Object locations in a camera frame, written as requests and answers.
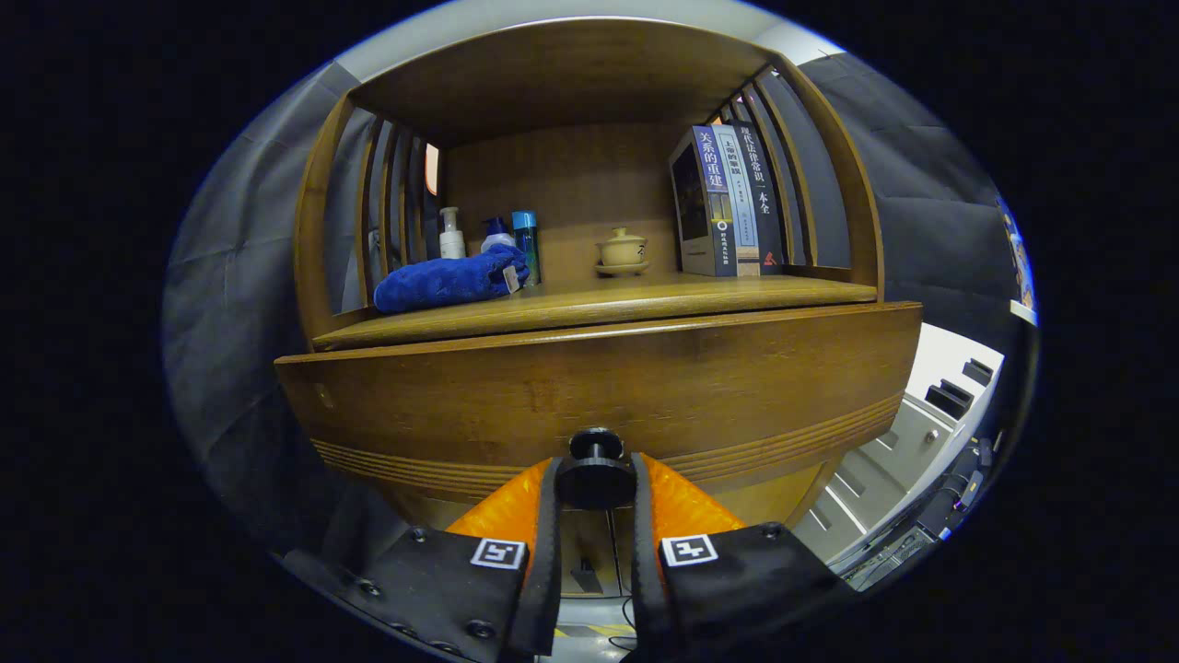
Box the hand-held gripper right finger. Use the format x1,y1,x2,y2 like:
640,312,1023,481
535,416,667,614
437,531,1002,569
629,451,858,662

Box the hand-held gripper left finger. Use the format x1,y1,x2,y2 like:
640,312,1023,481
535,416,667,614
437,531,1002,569
281,456,565,663

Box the wooden drawer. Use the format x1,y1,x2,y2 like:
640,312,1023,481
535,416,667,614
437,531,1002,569
274,302,924,517

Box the wooden countertop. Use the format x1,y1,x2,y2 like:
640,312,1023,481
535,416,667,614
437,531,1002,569
311,272,878,353

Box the white cabinet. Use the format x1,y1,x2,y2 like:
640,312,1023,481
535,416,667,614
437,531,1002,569
792,322,1005,564

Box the wooden cabinet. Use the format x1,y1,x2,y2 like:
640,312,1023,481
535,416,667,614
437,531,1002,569
293,17,887,590

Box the black floor equipment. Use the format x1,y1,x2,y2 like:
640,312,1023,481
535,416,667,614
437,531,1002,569
843,433,1003,592

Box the blue towel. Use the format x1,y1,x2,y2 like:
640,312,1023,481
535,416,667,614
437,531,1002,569
373,244,531,315

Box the beige lidded teacup with saucer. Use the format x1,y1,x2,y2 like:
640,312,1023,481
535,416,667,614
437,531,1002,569
594,227,651,277

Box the teal bottle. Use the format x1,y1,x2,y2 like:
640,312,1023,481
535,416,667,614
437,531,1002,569
511,211,543,286

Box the white pump bottle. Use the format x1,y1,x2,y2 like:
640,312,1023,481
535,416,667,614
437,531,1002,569
438,206,467,260

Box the grey spine book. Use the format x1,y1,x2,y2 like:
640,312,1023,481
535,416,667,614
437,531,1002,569
714,123,762,277

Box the blue patterned gift bag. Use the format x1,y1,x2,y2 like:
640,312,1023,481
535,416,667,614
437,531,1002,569
999,198,1037,309

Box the floor cables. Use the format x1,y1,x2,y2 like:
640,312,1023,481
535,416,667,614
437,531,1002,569
603,511,641,650

